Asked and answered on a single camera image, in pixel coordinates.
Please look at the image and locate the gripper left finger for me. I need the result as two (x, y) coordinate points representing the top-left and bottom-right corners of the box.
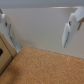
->
(0, 8), (19, 52)

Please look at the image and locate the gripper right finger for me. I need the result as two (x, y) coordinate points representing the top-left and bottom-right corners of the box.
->
(62, 7), (84, 49)

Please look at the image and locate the wooden drawer box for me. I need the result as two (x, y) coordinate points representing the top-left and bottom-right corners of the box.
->
(0, 32), (18, 76)

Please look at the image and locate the white cabinet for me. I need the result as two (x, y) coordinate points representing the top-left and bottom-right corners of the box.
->
(0, 5), (84, 60)

